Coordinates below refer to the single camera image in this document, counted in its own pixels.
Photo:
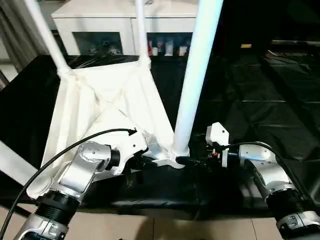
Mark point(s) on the white cabinet with glass doors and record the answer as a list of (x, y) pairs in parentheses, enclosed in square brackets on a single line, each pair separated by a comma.
[(100, 20)]

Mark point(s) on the grey curtain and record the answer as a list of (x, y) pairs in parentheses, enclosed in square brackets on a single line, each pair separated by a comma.
[(20, 30)]

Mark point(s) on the white plastic table leg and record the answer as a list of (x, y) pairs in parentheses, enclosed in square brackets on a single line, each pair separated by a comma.
[(47, 35), (12, 165), (142, 30), (197, 75)]

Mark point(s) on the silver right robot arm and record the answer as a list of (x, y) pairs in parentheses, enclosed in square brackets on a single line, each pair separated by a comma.
[(275, 185)]

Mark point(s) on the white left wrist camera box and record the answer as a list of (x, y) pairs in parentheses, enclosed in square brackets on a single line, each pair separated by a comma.
[(131, 145)]

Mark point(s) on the white plastic table top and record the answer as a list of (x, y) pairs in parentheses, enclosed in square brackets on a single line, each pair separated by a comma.
[(105, 105)]

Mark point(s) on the small red bottle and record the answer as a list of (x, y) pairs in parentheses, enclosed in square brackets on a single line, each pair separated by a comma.
[(150, 49)]

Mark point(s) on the black mat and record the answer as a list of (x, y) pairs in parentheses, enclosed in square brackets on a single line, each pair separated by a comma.
[(265, 100)]

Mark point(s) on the small white bottle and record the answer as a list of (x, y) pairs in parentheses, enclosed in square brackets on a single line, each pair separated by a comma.
[(169, 48)]

